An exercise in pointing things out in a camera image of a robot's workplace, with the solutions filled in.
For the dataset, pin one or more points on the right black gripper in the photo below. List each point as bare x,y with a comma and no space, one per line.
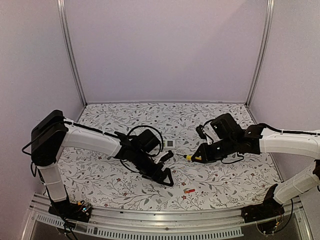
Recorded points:
202,150

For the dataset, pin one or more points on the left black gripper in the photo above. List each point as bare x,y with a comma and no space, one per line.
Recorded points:
154,175

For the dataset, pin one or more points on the yellow handled screwdriver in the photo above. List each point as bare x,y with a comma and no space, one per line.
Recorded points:
190,157

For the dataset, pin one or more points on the red AA battery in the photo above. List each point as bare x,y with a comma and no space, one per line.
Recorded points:
189,191

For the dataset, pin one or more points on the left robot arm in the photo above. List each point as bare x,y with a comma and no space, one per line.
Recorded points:
56,132

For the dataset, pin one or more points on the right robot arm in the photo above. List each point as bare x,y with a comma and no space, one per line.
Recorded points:
262,138

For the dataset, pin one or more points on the white remote with screen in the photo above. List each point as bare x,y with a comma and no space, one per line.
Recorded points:
169,144

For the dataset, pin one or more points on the floral patterned table mat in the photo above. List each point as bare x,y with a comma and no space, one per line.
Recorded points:
104,181

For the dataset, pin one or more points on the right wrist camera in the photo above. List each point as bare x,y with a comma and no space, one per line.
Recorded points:
201,132

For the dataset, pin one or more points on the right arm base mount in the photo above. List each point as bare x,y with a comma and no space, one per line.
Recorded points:
266,217

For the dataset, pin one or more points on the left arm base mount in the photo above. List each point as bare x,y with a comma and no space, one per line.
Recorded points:
65,209

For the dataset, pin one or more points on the right aluminium frame post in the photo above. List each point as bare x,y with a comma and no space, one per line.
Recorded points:
262,51

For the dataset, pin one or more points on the aluminium frame post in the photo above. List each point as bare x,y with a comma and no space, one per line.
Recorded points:
262,51
61,7

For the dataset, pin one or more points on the front aluminium rail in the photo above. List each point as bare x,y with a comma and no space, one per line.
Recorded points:
124,224

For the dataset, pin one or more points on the left aluminium frame post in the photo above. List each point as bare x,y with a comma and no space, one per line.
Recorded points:
61,7

